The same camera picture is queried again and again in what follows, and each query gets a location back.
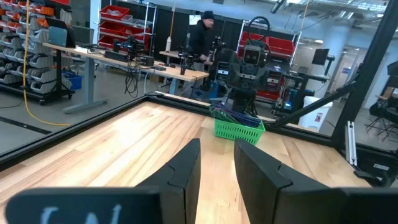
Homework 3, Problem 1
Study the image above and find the black monitor on arm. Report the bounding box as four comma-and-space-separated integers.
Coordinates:
312, 48, 336, 77

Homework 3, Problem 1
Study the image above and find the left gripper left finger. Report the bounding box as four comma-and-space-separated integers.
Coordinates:
5, 138, 202, 224

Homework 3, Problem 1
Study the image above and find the rack of grey bins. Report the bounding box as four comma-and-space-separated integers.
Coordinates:
0, 0, 77, 103

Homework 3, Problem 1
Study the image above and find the wire shelf with red bins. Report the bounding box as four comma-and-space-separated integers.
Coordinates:
236, 20, 302, 103
98, 1, 158, 55

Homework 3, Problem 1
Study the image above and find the light wood workbench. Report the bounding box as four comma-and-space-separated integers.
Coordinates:
42, 42, 210, 114

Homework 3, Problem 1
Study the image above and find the black aluminium rig frame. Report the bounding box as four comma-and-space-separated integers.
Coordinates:
0, 0, 398, 187

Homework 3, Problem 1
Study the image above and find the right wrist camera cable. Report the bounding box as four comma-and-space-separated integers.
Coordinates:
247, 16, 271, 47

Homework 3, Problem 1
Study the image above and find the yellow extension cord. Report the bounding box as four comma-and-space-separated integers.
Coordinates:
22, 0, 72, 127

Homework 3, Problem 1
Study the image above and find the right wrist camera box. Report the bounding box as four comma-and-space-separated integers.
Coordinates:
241, 44, 269, 68

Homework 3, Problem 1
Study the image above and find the black box device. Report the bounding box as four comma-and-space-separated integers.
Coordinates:
136, 55, 155, 67

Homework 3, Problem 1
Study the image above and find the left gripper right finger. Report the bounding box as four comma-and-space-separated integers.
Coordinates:
234, 139, 398, 224

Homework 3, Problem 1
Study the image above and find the person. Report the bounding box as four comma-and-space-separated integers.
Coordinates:
188, 10, 217, 72

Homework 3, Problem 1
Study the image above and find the green plastic basket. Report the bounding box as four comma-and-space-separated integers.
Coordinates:
213, 116, 267, 146

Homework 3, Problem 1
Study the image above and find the silver aluminium bracket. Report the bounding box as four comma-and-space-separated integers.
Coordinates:
345, 120, 358, 166

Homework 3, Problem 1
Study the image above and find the green braided USB cable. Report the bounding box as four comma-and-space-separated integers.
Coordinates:
210, 105, 237, 124
210, 108, 240, 124

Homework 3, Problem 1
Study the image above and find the dark monitor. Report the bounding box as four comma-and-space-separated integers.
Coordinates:
45, 17, 77, 49

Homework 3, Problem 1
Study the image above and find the blue braided USB cable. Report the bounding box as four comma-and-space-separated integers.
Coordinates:
214, 104, 262, 128
217, 103, 261, 128

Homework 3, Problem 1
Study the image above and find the black hanging cable bundle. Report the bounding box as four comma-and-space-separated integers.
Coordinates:
124, 60, 141, 99

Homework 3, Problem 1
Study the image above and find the black chair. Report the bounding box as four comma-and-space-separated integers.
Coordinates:
365, 86, 398, 138

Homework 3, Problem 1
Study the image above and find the blue crate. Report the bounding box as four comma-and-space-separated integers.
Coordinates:
62, 70, 83, 91

